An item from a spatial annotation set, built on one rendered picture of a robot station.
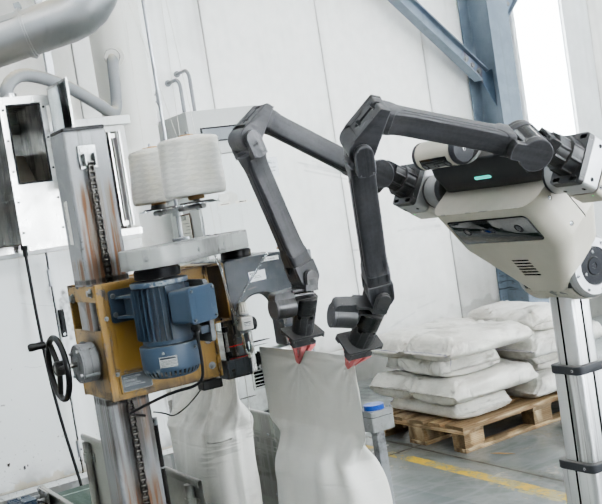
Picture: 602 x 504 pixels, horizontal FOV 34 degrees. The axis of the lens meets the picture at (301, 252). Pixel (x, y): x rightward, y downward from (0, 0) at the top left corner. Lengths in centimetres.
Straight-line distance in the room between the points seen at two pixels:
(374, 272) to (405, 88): 614
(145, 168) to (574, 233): 118
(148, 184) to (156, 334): 49
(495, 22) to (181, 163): 617
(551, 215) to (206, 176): 86
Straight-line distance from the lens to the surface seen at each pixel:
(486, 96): 869
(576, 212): 243
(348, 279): 779
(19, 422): 544
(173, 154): 256
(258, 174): 246
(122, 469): 277
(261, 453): 371
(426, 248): 824
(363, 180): 206
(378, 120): 200
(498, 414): 562
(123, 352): 267
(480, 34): 872
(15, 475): 549
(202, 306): 247
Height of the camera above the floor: 148
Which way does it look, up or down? 3 degrees down
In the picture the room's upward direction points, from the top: 9 degrees counter-clockwise
